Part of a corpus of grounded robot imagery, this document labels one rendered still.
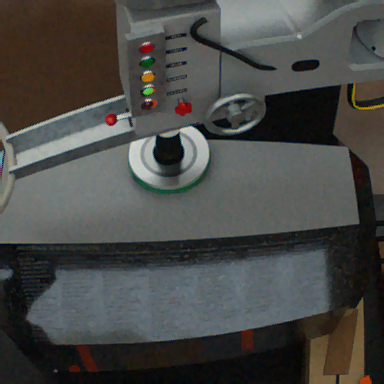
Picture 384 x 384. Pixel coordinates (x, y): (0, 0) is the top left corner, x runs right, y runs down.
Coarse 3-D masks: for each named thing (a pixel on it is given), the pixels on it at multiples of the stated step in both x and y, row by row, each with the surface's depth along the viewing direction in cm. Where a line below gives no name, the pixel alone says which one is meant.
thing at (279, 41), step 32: (224, 0) 164; (256, 0) 164; (288, 0) 161; (320, 0) 154; (352, 0) 149; (192, 32) 143; (224, 32) 157; (256, 32) 157; (288, 32) 157; (320, 32) 156; (352, 32) 160; (224, 64) 160; (256, 64) 159; (288, 64) 165; (320, 64) 168; (352, 64) 172
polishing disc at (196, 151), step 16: (192, 128) 206; (144, 144) 203; (192, 144) 203; (144, 160) 201; (192, 160) 200; (208, 160) 201; (144, 176) 198; (160, 176) 198; (176, 176) 198; (192, 176) 198
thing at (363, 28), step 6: (360, 24) 172; (366, 24) 168; (372, 24) 166; (378, 24) 163; (360, 30) 174; (366, 30) 170; (372, 30) 168; (378, 30) 165; (360, 36) 176; (366, 36) 172; (372, 36) 170; (378, 36) 167; (366, 42) 174; (372, 42) 172; (378, 42) 170; (372, 48) 173; (378, 48) 172; (378, 54) 174
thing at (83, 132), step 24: (120, 96) 184; (48, 120) 182; (72, 120) 184; (96, 120) 186; (120, 120) 185; (24, 144) 184; (48, 144) 183; (72, 144) 182; (96, 144) 178; (120, 144) 181; (24, 168) 176; (48, 168) 179
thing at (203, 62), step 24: (120, 24) 155; (144, 24) 139; (168, 24) 141; (192, 24) 143; (216, 24) 145; (120, 48) 166; (168, 48) 148; (192, 48) 150; (120, 72) 179; (168, 72) 155; (192, 72) 158; (216, 72) 160; (168, 96) 163; (192, 96) 165; (216, 96) 168; (144, 120) 168; (168, 120) 171; (192, 120) 173
